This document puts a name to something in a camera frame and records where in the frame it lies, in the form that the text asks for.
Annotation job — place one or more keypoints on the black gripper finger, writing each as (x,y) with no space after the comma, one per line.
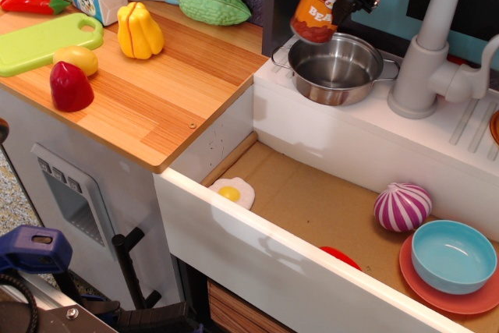
(342,10)

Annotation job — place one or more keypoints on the orange beans can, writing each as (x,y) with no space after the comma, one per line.
(313,21)

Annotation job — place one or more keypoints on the stainless steel pot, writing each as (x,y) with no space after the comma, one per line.
(340,72)

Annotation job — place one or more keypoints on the grey toy faucet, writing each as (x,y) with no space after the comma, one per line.
(425,71)

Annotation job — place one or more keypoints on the green toy bitter gourd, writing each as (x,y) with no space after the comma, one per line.
(216,12)

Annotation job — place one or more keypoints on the orange plate at edge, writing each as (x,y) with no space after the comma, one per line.
(494,127)

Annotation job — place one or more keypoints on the yellow toy bell pepper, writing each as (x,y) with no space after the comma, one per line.
(139,34)

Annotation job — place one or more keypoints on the purple striped toy onion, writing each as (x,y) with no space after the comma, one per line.
(402,207)

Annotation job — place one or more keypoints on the toy fried egg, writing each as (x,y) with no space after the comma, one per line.
(236,190)

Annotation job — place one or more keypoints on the red toy item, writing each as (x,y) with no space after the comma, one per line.
(340,256)

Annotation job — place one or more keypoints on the yellow toy potato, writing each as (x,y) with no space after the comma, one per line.
(80,56)

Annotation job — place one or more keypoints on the light blue bowl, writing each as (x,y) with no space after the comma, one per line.
(452,257)

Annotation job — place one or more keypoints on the dark red toy pepper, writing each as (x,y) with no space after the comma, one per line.
(70,88)

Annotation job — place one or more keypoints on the red toy chili pepper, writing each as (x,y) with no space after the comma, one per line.
(45,7)

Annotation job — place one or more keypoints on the green cutting board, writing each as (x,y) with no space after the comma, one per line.
(34,46)

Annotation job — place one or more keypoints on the grey oven control panel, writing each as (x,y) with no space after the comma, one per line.
(78,197)

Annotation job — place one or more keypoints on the coral red plate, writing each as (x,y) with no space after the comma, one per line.
(481,301)

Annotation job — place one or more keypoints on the blue clamp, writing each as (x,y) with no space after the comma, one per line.
(37,250)

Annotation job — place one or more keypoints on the black oven door handle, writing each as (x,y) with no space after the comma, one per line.
(123,245)

